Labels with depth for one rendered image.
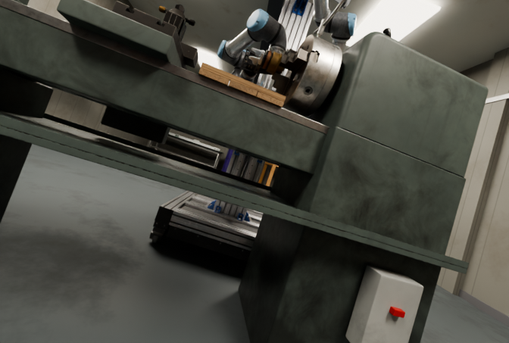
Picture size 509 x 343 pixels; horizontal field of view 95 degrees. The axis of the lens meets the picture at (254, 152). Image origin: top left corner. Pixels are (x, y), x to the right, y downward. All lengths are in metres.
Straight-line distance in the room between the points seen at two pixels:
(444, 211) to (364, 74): 0.61
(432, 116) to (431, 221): 0.40
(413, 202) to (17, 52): 1.37
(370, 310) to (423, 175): 0.51
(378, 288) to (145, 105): 0.95
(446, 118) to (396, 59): 0.31
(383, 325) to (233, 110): 0.86
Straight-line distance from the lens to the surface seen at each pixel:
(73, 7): 0.89
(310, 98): 0.96
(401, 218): 1.04
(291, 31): 2.12
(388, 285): 0.98
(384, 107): 0.98
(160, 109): 0.81
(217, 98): 0.81
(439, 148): 1.14
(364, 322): 1.00
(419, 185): 1.08
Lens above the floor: 0.64
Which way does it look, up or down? 3 degrees up
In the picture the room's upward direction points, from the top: 19 degrees clockwise
